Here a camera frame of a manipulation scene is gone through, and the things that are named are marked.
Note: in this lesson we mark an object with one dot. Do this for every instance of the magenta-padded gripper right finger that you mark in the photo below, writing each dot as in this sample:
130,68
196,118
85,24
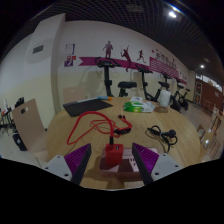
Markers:
146,159

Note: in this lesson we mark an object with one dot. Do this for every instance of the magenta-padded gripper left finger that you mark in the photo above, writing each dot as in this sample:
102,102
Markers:
77,159

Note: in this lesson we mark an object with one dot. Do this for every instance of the red charger block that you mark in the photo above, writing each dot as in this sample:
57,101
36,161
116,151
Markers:
114,155

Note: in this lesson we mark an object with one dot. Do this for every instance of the white power strip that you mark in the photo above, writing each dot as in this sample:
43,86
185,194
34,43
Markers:
130,163

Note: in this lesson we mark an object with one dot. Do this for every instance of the round brown coaster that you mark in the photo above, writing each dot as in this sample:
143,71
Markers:
156,110

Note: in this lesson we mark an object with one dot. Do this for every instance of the black flat mat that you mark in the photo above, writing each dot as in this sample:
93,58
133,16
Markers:
86,106

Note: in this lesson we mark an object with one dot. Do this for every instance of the green wet wipes pack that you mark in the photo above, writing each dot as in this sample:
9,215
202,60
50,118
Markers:
136,106

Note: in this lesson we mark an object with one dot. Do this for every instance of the light wooden chair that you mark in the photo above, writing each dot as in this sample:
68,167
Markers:
30,126

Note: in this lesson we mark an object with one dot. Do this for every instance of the white flat box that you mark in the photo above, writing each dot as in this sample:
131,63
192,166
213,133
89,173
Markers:
136,99

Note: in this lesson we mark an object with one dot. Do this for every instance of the white plastic cup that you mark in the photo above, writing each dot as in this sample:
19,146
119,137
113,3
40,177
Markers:
165,98

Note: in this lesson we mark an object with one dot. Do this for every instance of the blue and orange marker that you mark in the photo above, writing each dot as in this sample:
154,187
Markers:
105,98

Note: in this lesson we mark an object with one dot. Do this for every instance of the row of black exercise bikes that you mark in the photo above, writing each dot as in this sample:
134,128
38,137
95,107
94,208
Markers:
107,76

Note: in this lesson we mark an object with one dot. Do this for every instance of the brown wooden shelf unit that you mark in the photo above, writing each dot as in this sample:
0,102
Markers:
210,95

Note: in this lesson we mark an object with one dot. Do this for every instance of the round ceiling light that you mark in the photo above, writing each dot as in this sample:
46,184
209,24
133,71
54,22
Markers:
172,14
202,66

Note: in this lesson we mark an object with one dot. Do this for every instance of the white wall poster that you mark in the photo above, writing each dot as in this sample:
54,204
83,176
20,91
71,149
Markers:
69,48

